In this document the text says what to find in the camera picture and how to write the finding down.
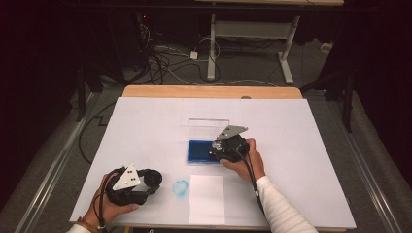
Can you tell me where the white metal table frame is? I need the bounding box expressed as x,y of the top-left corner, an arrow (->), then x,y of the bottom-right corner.
193,0 -> 345,85

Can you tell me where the black floor cable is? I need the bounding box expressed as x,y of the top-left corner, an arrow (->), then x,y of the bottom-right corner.
78,101 -> 119,165

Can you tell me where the black metal stand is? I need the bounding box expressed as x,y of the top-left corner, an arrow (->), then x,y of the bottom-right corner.
76,62 -> 89,123
300,69 -> 356,134

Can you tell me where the person's right hand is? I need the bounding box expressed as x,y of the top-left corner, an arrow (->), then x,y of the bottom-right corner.
220,138 -> 266,183

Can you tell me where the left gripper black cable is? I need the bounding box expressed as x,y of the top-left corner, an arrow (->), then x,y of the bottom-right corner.
92,168 -> 122,231

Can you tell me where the white paper sheet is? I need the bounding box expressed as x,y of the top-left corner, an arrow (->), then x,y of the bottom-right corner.
189,174 -> 226,226

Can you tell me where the blue ink pad clear lid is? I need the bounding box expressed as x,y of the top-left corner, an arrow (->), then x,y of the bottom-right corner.
187,117 -> 231,165

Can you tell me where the large white board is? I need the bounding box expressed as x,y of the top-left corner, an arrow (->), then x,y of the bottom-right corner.
69,96 -> 358,230

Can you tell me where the person's left hand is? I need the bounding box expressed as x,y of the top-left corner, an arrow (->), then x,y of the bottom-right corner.
82,173 -> 140,229

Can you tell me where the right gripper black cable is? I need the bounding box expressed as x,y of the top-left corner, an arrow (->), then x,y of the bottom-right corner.
234,147 -> 267,222

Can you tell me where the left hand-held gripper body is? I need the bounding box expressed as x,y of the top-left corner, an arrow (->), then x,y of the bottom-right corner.
105,164 -> 150,207

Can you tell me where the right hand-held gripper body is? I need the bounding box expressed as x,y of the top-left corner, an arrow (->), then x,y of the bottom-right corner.
213,125 -> 251,164

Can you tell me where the metal floor rail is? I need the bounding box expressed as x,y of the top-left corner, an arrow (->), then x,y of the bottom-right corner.
13,91 -> 100,233
325,96 -> 404,233

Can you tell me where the black stamp with crystal knob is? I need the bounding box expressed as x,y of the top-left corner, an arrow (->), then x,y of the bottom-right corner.
208,139 -> 229,163

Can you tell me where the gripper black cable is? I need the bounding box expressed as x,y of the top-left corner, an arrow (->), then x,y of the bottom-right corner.
92,168 -> 122,231
234,147 -> 267,222

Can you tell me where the tangle of floor cables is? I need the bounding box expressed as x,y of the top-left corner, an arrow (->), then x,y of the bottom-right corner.
134,13 -> 223,86

